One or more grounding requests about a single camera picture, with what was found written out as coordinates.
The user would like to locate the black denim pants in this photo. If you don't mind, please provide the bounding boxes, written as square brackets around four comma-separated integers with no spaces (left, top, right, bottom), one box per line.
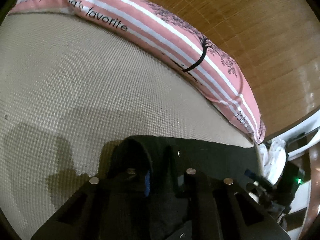
[109,135,259,194]

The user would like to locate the white crumpled plastic bag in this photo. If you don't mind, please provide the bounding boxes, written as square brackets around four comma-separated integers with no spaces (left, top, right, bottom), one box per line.
[257,138,287,185]

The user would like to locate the beige woven mattress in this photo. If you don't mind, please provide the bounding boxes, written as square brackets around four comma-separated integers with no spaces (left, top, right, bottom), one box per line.
[1,14,252,239]

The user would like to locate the pink striped pillow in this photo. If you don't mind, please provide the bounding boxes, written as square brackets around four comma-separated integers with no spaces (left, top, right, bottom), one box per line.
[11,0,266,144]

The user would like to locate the wooden headboard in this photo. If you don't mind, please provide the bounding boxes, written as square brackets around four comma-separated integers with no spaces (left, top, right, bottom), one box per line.
[148,0,319,136]

